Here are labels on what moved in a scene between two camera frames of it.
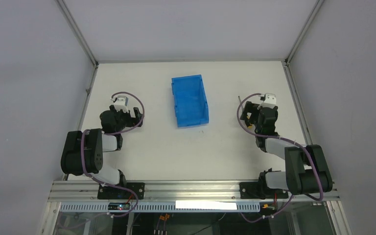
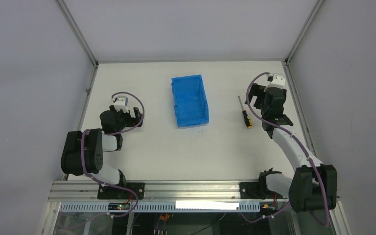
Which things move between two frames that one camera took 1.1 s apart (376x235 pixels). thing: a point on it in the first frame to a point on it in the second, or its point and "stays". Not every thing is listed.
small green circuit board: x=119 y=206 stays
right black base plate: x=253 y=190 stays
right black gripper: x=251 y=112 to x=261 y=97
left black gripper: x=130 y=117 stays
